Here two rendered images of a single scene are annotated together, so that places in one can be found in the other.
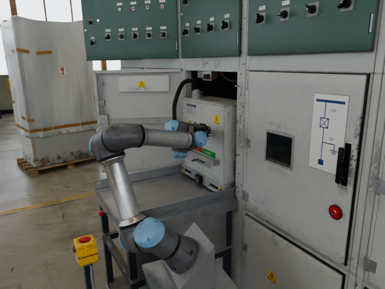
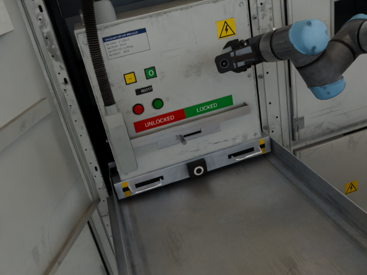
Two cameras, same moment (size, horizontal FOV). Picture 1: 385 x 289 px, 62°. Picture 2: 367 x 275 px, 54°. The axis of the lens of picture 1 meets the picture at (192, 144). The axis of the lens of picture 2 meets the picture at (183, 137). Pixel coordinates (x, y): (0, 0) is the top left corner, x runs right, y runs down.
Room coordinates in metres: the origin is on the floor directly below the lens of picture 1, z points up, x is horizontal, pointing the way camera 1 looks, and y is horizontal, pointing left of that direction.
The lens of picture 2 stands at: (1.63, 0.93, 1.51)
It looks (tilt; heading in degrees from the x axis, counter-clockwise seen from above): 26 degrees down; 289
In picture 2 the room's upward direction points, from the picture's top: 12 degrees counter-clockwise
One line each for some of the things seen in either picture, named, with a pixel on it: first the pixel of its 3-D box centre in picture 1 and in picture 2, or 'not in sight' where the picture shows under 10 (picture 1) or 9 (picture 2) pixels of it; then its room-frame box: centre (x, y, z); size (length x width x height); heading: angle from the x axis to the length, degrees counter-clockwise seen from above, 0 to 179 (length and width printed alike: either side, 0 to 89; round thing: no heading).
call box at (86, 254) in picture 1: (85, 250); not in sight; (1.21, 0.47, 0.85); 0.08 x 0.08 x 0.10; 29
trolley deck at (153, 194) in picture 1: (161, 198); (231, 236); (1.80, 0.19, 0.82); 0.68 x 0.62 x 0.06; 119
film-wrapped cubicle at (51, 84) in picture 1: (53, 94); not in sight; (5.20, 2.24, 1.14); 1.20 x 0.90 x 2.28; 130
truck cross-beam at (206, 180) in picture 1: (203, 177); (194, 163); (1.95, -0.07, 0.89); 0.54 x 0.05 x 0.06; 29
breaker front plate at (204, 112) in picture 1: (200, 140); (181, 94); (1.94, -0.05, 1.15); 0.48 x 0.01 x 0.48; 29
